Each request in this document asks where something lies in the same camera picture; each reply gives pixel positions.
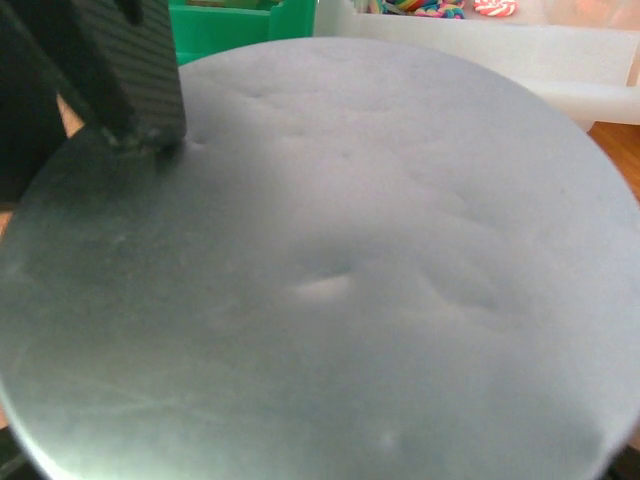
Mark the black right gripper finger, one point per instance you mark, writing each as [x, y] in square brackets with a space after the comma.
[112, 62]

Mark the green plastic bin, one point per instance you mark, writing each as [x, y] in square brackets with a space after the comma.
[203, 28]

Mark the white round lid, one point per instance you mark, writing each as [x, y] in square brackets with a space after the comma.
[363, 261]

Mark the white translucent plastic bin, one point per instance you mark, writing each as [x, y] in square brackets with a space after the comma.
[587, 73]

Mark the rainbow swirl lollipop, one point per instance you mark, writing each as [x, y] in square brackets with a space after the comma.
[449, 9]

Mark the pink white swirl lollipop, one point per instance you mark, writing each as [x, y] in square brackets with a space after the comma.
[495, 8]

